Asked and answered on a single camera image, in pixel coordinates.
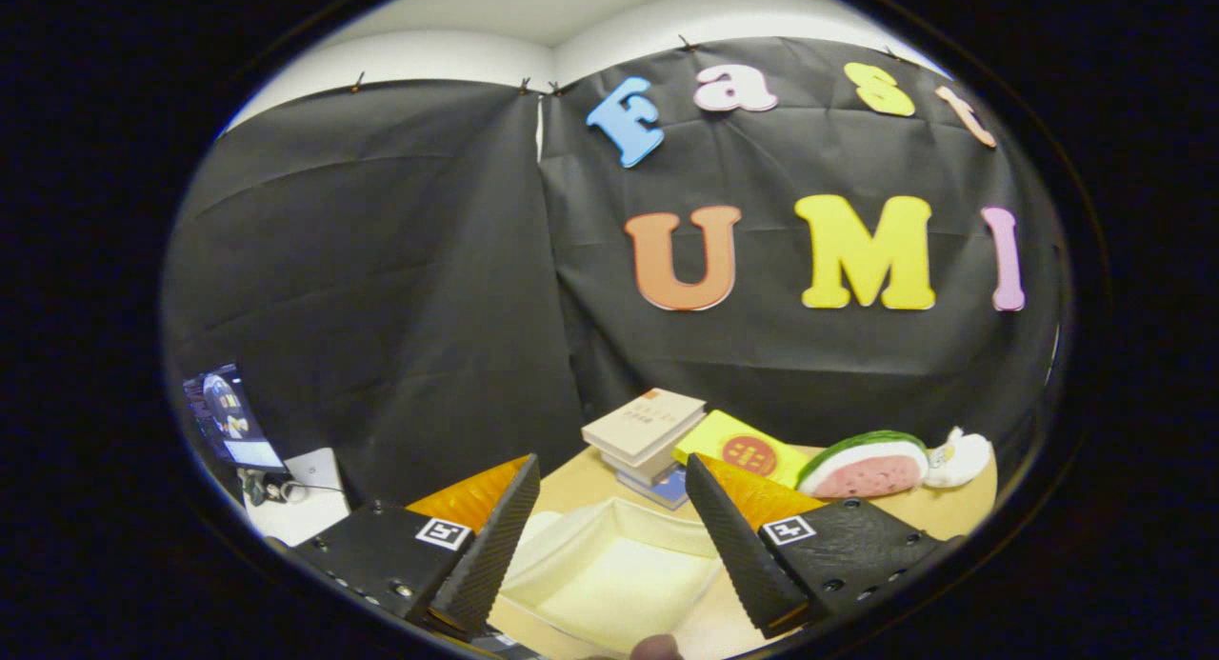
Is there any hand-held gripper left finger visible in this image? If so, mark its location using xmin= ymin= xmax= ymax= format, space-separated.
xmin=284 ymin=453 xmax=542 ymax=640

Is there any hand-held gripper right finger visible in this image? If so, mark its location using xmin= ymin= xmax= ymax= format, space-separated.
xmin=684 ymin=452 xmax=965 ymax=641

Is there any cream storage box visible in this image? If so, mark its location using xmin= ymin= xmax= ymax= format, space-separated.
xmin=490 ymin=496 xmax=753 ymax=660

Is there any blue book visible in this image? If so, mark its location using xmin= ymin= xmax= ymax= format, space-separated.
xmin=617 ymin=465 xmax=691 ymax=510

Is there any yellow book with red circle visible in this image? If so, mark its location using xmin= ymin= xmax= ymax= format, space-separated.
xmin=672 ymin=410 xmax=810 ymax=490

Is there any white book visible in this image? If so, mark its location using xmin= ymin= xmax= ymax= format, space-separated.
xmin=600 ymin=446 xmax=689 ymax=490

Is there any watermelon slice plush toy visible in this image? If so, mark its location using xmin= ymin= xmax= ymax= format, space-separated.
xmin=796 ymin=430 xmax=929 ymax=500

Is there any beige book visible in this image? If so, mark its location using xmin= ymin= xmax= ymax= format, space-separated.
xmin=581 ymin=389 xmax=708 ymax=466

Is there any white side table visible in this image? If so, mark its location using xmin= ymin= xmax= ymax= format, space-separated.
xmin=243 ymin=448 xmax=351 ymax=547

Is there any white plush toy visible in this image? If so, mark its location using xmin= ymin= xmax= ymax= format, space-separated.
xmin=922 ymin=426 xmax=993 ymax=490

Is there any computer monitor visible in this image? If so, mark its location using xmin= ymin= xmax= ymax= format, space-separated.
xmin=183 ymin=363 xmax=285 ymax=470

